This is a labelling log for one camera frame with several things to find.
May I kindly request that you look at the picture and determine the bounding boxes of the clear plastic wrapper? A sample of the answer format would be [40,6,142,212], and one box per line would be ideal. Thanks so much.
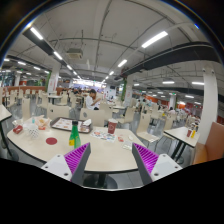
[122,139,134,151]

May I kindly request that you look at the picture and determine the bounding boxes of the beige dining table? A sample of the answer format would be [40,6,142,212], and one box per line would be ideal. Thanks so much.
[163,126,201,164]
[0,103,13,158]

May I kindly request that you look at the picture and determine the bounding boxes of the dark food tray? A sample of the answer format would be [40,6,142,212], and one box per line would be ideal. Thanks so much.
[49,116,94,134]

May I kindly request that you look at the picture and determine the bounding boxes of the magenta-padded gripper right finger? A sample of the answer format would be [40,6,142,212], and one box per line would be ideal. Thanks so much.
[131,142,183,187]

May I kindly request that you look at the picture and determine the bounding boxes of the ceiling lights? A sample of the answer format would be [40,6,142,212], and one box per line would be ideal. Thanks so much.
[3,26,205,105]

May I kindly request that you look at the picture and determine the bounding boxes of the beige chairs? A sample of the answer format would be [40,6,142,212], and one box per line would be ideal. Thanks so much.
[6,88,201,144]

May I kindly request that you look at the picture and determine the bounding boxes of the white polka dot mug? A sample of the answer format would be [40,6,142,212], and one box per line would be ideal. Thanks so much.
[25,123,40,139]

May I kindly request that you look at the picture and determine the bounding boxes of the green drink bottle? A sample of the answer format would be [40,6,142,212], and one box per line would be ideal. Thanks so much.
[68,120,82,150]

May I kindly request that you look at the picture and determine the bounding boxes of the small red packet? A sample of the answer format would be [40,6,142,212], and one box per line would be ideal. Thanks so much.
[12,124,24,135]

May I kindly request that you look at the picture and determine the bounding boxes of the flat round red coaster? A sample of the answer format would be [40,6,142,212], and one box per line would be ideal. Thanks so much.
[45,136,58,146]

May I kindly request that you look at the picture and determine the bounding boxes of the ceiling air conditioner unit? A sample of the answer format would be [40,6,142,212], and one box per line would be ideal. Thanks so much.
[65,48,84,60]

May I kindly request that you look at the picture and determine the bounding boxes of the printed paper leaflet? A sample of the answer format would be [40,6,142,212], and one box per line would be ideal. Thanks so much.
[90,129,117,143]

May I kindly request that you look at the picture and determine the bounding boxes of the red paper cup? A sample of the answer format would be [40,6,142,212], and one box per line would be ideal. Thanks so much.
[107,118,119,135]

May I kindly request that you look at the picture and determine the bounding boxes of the person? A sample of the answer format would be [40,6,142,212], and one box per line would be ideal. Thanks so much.
[85,88,102,111]

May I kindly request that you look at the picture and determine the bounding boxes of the crumpled food wrapper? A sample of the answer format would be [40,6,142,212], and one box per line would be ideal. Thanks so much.
[34,115,51,131]

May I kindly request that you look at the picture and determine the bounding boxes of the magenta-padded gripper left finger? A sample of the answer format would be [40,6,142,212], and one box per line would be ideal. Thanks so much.
[40,142,92,187]

